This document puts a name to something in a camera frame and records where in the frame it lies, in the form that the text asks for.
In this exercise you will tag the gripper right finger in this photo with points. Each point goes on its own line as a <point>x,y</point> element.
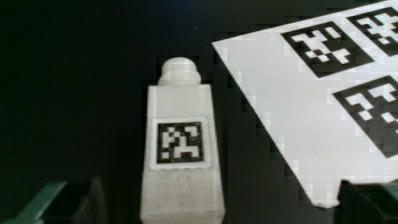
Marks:
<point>369,204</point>

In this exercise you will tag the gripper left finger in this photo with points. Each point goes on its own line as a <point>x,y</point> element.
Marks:
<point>69,203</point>

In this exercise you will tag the white table leg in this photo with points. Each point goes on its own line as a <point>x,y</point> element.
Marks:
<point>182,185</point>

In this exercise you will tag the marker sheet with tags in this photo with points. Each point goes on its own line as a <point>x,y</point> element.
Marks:
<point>317,72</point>

